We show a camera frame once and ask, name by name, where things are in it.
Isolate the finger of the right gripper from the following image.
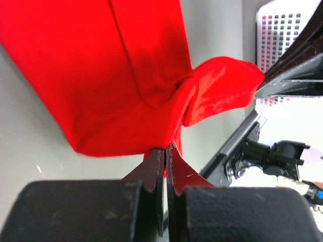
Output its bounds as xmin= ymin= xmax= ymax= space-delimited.
xmin=255 ymin=53 xmax=322 ymax=98
xmin=265 ymin=1 xmax=322 ymax=78

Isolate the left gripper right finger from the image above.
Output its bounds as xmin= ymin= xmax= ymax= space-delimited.
xmin=166 ymin=143 xmax=322 ymax=241

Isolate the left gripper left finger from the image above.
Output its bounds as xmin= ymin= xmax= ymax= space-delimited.
xmin=1 ymin=149 xmax=165 ymax=241

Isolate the red t shirt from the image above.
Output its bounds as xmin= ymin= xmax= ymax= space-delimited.
xmin=1 ymin=1 xmax=265 ymax=157

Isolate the white plastic basket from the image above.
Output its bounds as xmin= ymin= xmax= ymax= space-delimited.
xmin=255 ymin=1 xmax=322 ymax=118

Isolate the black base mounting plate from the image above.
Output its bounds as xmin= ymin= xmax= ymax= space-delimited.
xmin=164 ymin=111 xmax=266 ymax=241

